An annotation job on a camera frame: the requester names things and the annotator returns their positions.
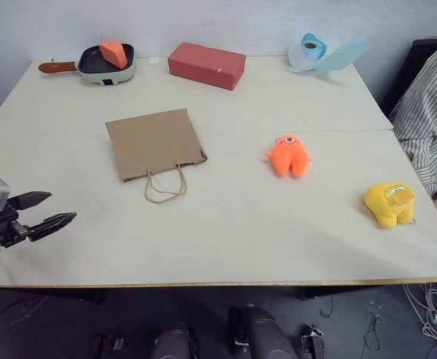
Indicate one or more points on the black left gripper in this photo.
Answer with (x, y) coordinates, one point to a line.
(5, 226)

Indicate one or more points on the brown paper bag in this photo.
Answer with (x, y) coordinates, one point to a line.
(155, 145)

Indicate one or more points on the green toy frying pan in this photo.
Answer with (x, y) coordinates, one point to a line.
(104, 65)

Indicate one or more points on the orange foam wedge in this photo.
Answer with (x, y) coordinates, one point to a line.
(113, 53)

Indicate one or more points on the dark rounded robot leg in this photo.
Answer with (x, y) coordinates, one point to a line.
(265, 333)
(173, 342)

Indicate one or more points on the small white paper scrap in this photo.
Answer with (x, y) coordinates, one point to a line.
(153, 60)

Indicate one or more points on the red brick block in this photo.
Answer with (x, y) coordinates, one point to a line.
(206, 65)

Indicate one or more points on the orange plush toy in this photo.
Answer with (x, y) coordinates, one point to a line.
(289, 157)

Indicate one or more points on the blue paper towel roll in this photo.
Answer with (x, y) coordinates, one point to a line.
(316, 54)

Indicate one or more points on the yellow plush toy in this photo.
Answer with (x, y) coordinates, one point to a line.
(390, 203)

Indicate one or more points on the black chair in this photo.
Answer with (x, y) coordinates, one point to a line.
(409, 71)

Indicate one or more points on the person in striped shirt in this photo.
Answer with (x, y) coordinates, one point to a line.
(430, 112)

